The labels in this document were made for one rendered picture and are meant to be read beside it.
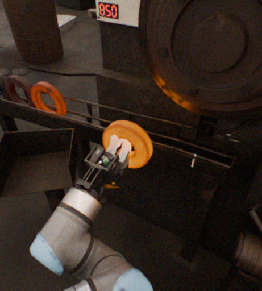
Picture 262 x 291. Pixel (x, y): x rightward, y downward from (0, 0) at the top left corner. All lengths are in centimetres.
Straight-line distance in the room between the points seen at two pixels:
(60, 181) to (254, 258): 70
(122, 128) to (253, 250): 58
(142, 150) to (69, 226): 28
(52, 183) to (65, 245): 42
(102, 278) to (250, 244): 57
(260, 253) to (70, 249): 61
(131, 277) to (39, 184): 59
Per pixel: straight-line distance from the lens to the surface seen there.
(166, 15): 62
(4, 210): 175
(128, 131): 67
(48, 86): 116
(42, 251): 57
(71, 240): 58
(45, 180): 98
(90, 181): 60
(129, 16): 92
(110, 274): 51
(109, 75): 101
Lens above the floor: 130
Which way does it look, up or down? 41 degrees down
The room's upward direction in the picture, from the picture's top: straight up
